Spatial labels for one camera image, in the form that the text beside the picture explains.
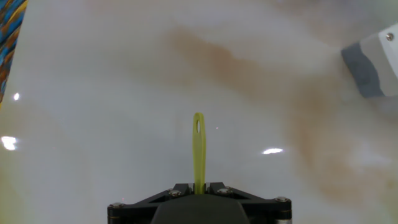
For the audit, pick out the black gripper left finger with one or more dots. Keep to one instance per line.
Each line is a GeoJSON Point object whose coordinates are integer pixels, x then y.
{"type": "Point", "coordinates": [133, 213]}

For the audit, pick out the glossy marble pattern mat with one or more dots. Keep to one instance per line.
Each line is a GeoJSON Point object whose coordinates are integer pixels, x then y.
{"type": "Point", "coordinates": [124, 93]}

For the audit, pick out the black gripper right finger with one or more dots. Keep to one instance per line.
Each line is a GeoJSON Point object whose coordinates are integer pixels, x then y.
{"type": "Point", "coordinates": [267, 211]}

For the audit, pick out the blue starry night cloth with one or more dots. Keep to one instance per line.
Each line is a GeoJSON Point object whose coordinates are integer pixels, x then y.
{"type": "Point", "coordinates": [9, 31]}

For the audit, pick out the green push button box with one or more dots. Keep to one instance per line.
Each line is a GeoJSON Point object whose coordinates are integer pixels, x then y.
{"type": "Point", "coordinates": [370, 68]}

